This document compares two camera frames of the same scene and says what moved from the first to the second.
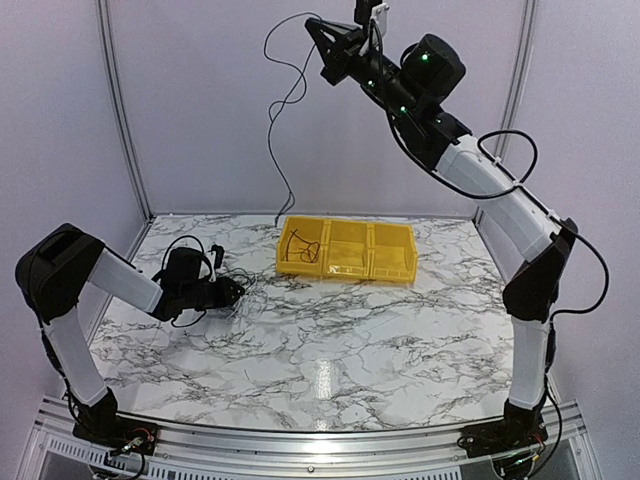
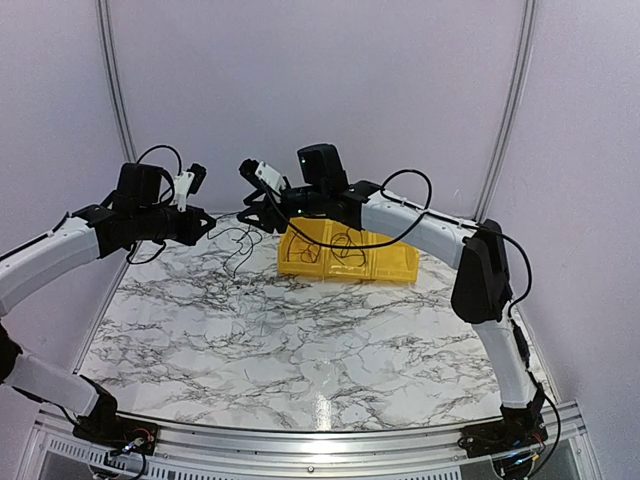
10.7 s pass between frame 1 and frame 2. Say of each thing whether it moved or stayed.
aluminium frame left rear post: stayed
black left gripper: moved
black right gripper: moved
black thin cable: moved
